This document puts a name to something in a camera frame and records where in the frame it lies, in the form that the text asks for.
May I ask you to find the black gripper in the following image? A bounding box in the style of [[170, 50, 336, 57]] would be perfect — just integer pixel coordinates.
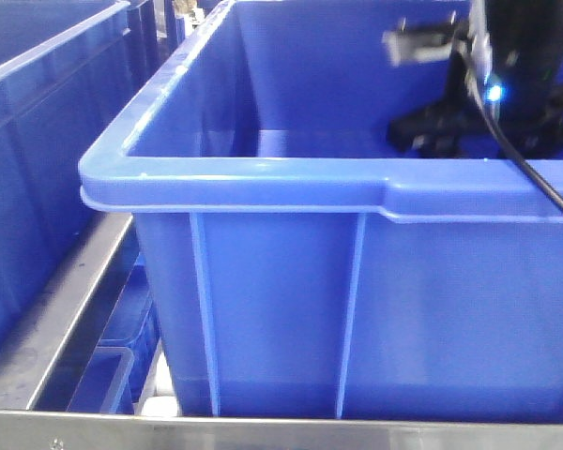
[[387, 1, 563, 158]]

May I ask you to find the blue crate below shelf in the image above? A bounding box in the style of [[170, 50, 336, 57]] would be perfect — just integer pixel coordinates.
[[67, 265, 160, 414]]

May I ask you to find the large blue crate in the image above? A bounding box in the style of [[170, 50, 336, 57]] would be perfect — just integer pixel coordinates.
[[79, 1, 563, 424]]

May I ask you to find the blue crate at left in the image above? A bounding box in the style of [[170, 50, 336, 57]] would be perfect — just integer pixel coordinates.
[[0, 1, 157, 346]]

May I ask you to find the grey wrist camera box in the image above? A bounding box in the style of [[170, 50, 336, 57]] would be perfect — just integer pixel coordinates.
[[382, 18, 457, 67]]

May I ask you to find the black cable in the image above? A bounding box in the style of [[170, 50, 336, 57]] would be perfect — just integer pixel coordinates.
[[457, 18, 563, 232]]

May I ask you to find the steel shelf frame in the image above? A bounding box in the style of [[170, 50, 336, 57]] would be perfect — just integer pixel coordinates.
[[0, 214, 563, 449]]

